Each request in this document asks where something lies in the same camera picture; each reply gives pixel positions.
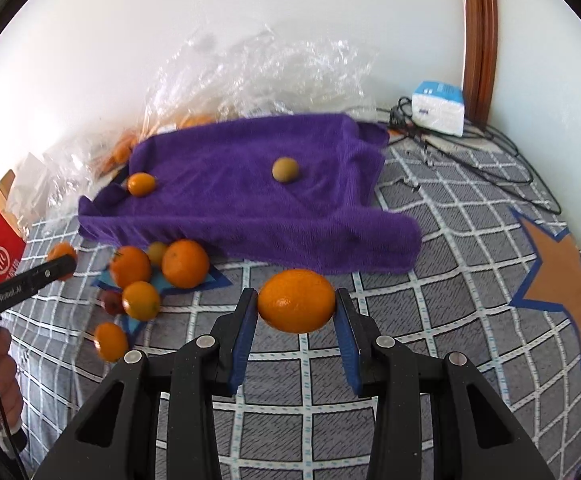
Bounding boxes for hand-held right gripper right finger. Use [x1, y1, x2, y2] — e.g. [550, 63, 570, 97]
[335, 287, 556, 480]

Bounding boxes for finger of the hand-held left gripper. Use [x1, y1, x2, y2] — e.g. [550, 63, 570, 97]
[20, 254, 78, 295]

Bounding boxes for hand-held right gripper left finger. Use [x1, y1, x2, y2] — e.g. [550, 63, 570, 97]
[33, 287, 258, 480]

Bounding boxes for small orange kumquat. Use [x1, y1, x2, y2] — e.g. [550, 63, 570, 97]
[127, 172, 158, 198]
[93, 322, 130, 363]
[121, 281, 162, 322]
[46, 242, 78, 281]

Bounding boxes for small red fruit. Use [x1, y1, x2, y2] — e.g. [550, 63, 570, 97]
[101, 290, 126, 317]

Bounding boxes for large oval orange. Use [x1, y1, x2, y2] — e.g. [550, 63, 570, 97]
[257, 268, 337, 334]

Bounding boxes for orange mandarin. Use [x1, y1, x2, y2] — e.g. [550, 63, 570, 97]
[109, 246, 152, 289]
[162, 239, 210, 289]

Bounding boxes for small yellow round fruit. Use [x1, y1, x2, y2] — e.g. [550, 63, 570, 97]
[272, 156, 300, 183]
[146, 241, 168, 267]

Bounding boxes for purple towel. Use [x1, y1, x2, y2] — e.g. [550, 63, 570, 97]
[77, 114, 422, 276]

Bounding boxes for blue white tissue pack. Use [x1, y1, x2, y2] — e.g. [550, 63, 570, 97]
[411, 81, 465, 137]

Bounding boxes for clear plastic bag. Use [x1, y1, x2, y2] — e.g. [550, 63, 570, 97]
[45, 25, 376, 196]

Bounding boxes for black cables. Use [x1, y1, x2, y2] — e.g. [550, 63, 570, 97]
[351, 95, 564, 216]

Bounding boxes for brown wooden door frame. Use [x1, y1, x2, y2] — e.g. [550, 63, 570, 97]
[459, 0, 499, 128]

